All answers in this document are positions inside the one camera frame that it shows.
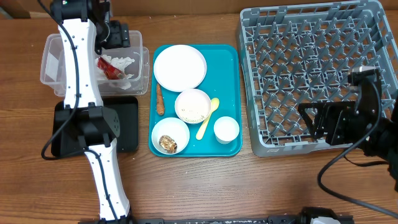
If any white napkin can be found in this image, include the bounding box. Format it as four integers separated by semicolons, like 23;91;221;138
95;55;135;90

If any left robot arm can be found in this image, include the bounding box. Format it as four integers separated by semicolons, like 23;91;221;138
44;1;133;223

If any red snack wrapper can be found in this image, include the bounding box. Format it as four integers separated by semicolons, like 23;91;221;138
97;57;126;80

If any carrot piece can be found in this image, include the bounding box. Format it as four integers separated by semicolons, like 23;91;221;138
156;84;165;116

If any pink rice bowl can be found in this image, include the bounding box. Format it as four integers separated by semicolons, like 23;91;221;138
175;89;211;124

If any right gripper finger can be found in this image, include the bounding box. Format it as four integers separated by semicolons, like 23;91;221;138
306;110;326;139
298;101;355;124

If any teal serving tray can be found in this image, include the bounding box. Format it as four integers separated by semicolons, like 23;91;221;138
148;44;243;157

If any black plastic tray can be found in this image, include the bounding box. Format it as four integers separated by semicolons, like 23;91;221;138
51;96;139;157

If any clear plastic bin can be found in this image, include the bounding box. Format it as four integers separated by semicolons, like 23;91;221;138
40;30;150;96

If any yellow plastic spoon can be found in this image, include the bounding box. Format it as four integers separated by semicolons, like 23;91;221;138
195;98;220;140

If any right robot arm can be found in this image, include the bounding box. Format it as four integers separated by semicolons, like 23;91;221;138
298;93;397;180

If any brown food chunk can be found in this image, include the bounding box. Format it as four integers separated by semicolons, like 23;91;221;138
159;135;177;154

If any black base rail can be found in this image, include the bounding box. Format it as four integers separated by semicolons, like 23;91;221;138
77;207;355;224

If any large white plate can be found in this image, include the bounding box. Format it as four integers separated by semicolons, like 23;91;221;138
154;45;207;92

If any white cup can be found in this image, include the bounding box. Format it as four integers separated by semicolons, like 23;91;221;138
213;116;240;144

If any small white bowl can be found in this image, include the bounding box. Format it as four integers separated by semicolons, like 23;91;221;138
150;118;190;156

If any grey dishwasher rack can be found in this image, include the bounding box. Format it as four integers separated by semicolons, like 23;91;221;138
238;1;397;157

